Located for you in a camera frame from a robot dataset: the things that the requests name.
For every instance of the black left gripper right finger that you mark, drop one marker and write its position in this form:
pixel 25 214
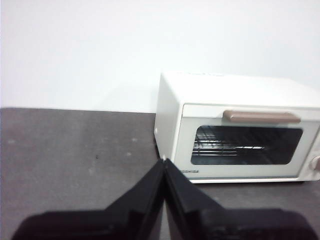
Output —
pixel 225 225

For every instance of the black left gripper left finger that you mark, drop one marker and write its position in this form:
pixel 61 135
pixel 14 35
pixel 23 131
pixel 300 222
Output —
pixel 120 222

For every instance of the beige oven knob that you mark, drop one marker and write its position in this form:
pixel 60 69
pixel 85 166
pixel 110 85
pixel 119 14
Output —
pixel 316 163

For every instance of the white Toshiba toaster oven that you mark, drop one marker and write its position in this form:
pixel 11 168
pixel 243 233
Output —
pixel 170 105

